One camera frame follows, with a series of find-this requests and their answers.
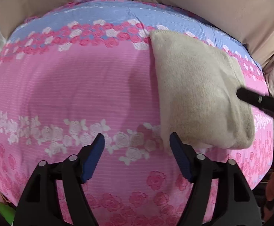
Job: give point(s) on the pink blue floral bedsheet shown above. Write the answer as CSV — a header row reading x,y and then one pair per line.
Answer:
x,y
87,68

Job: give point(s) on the green object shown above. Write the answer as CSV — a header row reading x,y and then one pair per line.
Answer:
x,y
7,212

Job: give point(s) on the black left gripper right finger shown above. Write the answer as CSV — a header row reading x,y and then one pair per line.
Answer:
x,y
220,194

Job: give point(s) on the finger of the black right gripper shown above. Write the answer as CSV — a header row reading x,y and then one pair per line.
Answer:
x,y
262,102

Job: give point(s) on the cream knit heart sweater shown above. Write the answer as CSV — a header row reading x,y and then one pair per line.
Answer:
x,y
197,85

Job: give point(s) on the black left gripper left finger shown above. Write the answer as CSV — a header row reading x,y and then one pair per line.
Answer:
x,y
39,203

